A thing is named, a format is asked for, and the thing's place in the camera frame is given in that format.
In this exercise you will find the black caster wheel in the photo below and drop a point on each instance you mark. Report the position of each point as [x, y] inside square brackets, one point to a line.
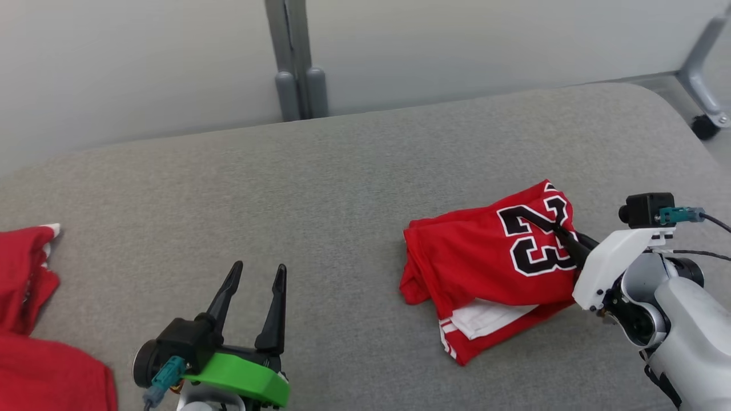
[705, 128]

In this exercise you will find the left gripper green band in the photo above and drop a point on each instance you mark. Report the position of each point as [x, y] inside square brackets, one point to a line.
[251, 382]

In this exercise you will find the grey metal frame leg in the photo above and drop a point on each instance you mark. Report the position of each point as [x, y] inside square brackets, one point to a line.
[699, 68]

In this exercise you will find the red basketball jersey number 23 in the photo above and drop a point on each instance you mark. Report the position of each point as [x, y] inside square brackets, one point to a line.
[468, 257]

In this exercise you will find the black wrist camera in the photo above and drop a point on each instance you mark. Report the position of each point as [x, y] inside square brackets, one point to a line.
[183, 339]
[648, 210]

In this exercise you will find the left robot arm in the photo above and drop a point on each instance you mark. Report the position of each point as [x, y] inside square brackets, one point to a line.
[145, 365]

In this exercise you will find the grey partition post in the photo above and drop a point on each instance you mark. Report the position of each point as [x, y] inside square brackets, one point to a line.
[282, 85]
[316, 91]

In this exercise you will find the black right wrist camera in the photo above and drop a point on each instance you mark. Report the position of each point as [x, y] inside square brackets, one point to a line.
[648, 210]

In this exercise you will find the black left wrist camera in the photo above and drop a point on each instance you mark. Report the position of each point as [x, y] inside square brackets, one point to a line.
[183, 339]

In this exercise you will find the plain red garment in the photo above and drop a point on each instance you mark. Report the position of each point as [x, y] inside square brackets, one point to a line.
[51, 377]

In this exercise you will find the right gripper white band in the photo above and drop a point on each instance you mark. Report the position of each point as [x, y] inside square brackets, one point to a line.
[611, 262]

